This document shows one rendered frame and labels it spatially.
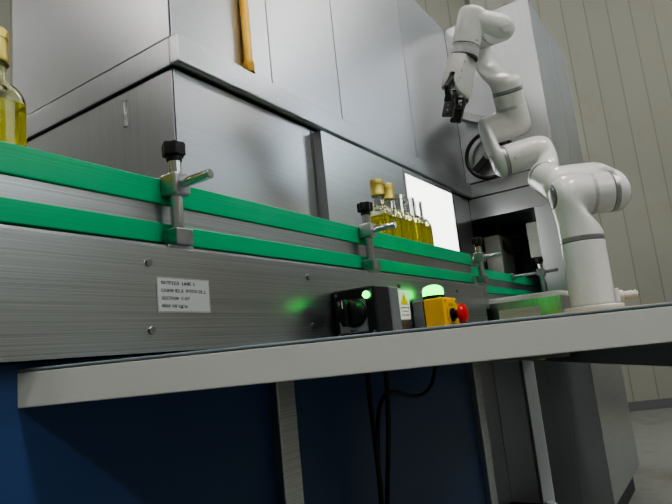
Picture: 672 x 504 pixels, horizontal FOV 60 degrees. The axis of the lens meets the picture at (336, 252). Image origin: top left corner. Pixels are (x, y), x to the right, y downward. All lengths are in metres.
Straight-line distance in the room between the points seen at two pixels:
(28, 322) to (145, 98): 0.79
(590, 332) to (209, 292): 0.43
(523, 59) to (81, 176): 2.22
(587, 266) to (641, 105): 5.10
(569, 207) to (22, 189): 1.11
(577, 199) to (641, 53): 5.30
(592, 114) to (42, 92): 5.29
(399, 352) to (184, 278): 0.29
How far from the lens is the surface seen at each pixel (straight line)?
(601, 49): 6.54
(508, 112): 1.74
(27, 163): 0.65
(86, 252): 0.64
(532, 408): 2.13
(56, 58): 1.63
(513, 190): 2.53
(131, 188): 0.71
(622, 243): 5.95
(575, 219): 1.40
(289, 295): 0.86
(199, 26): 1.38
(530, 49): 2.68
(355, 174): 1.67
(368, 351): 0.53
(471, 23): 1.69
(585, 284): 1.39
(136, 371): 0.57
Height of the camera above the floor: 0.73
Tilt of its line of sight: 10 degrees up
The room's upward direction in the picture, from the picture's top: 6 degrees counter-clockwise
